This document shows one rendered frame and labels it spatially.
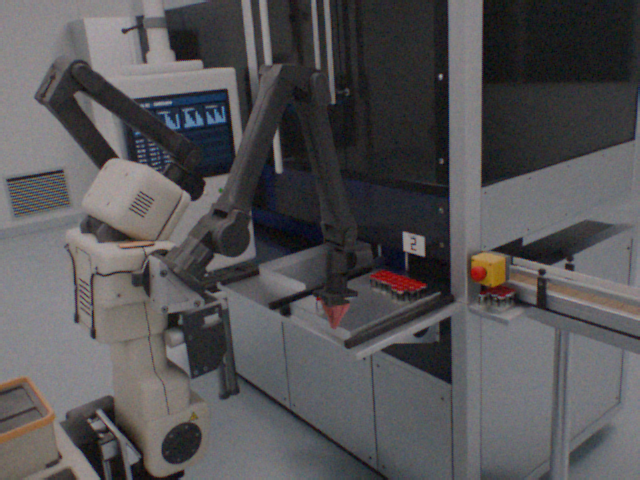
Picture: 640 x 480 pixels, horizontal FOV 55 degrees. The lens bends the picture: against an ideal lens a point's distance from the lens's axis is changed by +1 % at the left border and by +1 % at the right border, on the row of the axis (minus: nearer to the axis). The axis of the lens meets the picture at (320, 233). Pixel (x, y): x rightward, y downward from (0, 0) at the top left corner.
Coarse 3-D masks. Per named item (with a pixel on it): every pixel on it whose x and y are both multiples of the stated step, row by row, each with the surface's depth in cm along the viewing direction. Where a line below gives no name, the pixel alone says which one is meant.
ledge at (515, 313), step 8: (520, 304) 168; (472, 312) 169; (480, 312) 167; (488, 312) 165; (496, 312) 165; (504, 312) 164; (512, 312) 164; (520, 312) 164; (528, 312) 166; (496, 320) 163; (504, 320) 161; (512, 320) 161
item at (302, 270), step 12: (300, 252) 215; (312, 252) 218; (324, 252) 222; (264, 264) 206; (276, 264) 209; (288, 264) 212; (300, 264) 212; (312, 264) 211; (324, 264) 210; (372, 264) 202; (384, 264) 205; (276, 276) 197; (288, 276) 192; (300, 276) 201; (312, 276) 200; (324, 276) 190; (300, 288) 188
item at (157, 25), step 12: (144, 0) 208; (156, 0) 208; (144, 12) 210; (156, 12) 209; (144, 24) 210; (156, 24) 209; (168, 24) 212; (156, 36) 211; (168, 36) 214; (156, 48) 212; (168, 48) 214; (156, 60) 212; (168, 60) 213
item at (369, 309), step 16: (352, 288) 186; (368, 288) 187; (304, 304) 175; (352, 304) 176; (368, 304) 175; (384, 304) 174; (416, 304) 167; (304, 320) 168; (320, 320) 162; (352, 320) 166; (368, 320) 165; (384, 320) 160; (336, 336) 158; (352, 336) 153
